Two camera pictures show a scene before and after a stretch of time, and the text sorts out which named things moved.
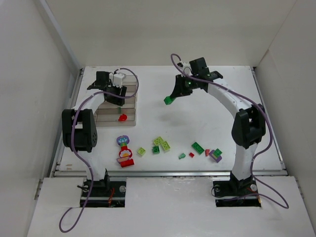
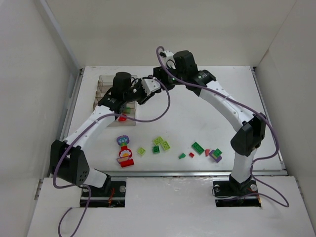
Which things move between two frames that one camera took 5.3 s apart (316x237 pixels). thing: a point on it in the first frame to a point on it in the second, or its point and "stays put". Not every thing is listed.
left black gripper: [116, 98] to [142, 96]
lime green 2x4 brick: [158, 140] stays put
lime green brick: [165, 145] stays put
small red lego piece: [122, 117] stays put
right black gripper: [179, 87] to [159, 74]
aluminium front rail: [168, 173] stays put
